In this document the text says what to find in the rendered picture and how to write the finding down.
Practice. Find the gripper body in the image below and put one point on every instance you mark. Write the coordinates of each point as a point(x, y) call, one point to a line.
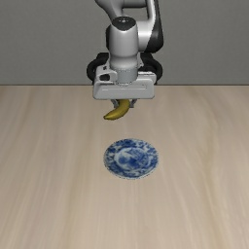
point(123, 87)

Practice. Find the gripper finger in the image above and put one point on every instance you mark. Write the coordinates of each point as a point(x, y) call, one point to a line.
point(132, 102)
point(114, 103)

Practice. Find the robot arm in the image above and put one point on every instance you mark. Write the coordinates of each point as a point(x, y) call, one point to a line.
point(129, 39)

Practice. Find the yellow banana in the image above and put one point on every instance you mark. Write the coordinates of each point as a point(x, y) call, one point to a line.
point(117, 112)

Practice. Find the blue and white plate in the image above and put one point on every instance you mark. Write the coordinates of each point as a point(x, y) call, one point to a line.
point(131, 158)

